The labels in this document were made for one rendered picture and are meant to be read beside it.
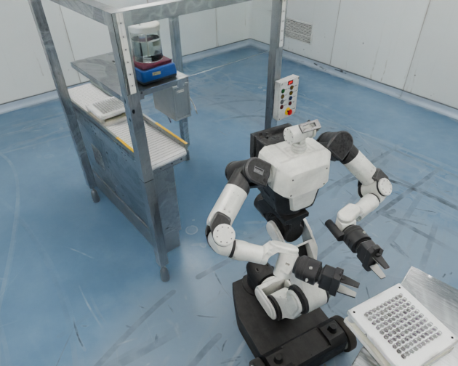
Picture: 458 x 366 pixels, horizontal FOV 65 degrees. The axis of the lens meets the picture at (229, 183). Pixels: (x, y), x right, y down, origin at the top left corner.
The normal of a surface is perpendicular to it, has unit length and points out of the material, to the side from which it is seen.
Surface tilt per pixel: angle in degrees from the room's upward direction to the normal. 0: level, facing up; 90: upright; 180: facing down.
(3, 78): 90
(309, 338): 0
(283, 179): 85
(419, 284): 0
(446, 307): 0
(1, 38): 90
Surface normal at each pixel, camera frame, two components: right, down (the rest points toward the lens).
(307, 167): 0.32, -0.17
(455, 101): -0.78, 0.39
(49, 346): -0.01, -0.79
